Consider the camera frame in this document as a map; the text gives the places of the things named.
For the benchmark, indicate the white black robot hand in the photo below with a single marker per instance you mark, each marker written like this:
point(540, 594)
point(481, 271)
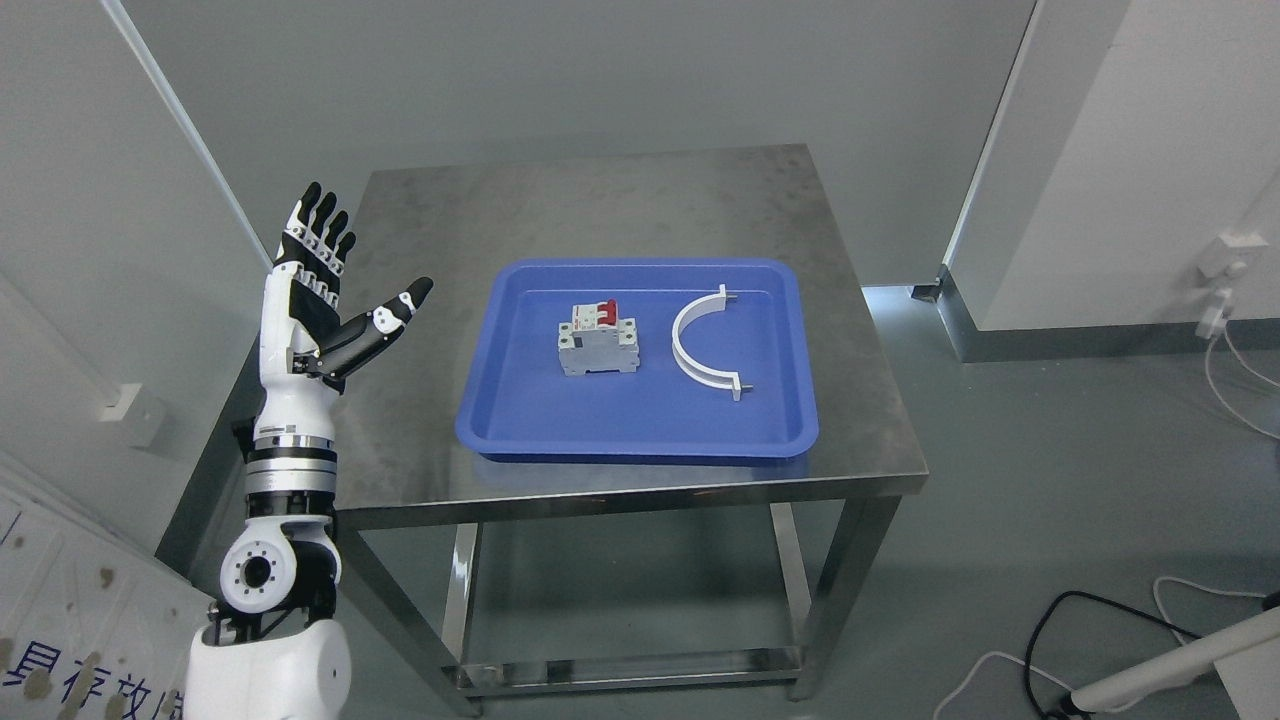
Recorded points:
point(306, 352)

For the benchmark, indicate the grey red circuit breaker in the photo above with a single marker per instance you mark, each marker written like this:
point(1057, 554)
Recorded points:
point(597, 339)

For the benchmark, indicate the blue plastic tray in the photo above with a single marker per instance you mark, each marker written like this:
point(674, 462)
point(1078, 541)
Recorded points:
point(518, 405)

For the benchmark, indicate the white labelled cabinet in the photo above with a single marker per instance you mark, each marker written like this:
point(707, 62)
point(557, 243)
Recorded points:
point(91, 628)

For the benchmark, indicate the white curved plastic clamp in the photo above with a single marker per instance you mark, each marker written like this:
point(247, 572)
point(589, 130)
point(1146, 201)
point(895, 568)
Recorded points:
point(695, 335)

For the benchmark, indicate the white table leg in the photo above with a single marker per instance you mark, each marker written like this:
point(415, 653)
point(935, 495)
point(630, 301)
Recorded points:
point(1245, 654)

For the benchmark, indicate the white power adapter with cable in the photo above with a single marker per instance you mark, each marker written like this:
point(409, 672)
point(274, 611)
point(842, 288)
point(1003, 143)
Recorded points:
point(1214, 327)

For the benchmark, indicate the white wall socket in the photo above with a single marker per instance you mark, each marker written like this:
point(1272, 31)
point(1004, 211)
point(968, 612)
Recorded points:
point(1230, 255)

